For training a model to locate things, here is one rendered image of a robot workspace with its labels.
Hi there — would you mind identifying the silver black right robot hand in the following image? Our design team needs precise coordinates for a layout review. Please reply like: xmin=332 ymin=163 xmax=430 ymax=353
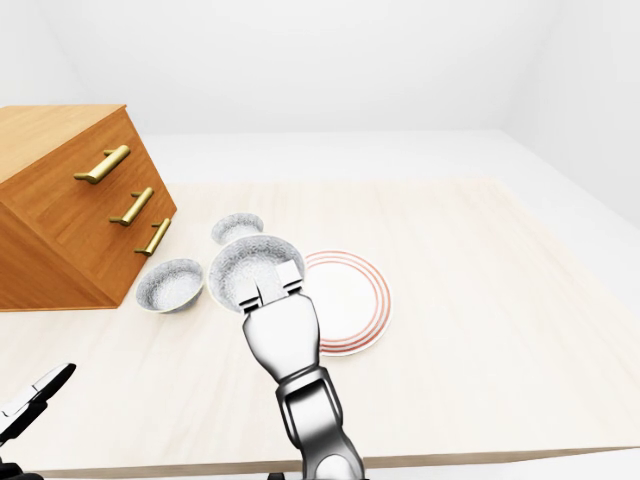
xmin=238 ymin=259 xmax=324 ymax=389

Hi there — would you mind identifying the grey patterned bowl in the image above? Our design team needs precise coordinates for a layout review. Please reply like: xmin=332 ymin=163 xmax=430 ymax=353
xmin=206 ymin=235 xmax=307 ymax=315
xmin=210 ymin=212 xmax=265 ymax=247
xmin=134 ymin=257 xmax=205 ymax=315

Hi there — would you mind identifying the white plate with red rings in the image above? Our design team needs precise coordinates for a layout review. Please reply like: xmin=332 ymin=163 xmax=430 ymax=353
xmin=299 ymin=250 xmax=393 ymax=358

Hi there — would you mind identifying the wooden cabinet drawer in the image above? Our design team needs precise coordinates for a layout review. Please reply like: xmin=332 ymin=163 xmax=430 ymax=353
xmin=90 ymin=182 xmax=178 ymax=307
xmin=0 ymin=107 xmax=151 ymax=249
xmin=52 ymin=149 xmax=167 ymax=282

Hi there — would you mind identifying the wooden cabinet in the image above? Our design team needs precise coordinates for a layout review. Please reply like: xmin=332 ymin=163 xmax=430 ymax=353
xmin=0 ymin=103 xmax=179 ymax=312

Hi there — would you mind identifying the brass drawer handle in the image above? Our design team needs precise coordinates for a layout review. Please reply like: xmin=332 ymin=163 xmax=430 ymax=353
xmin=73 ymin=144 xmax=132 ymax=186
xmin=109 ymin=186 xmax=154 ymax=228
xmin=133 ymin=217 xmax=173 ymax=258

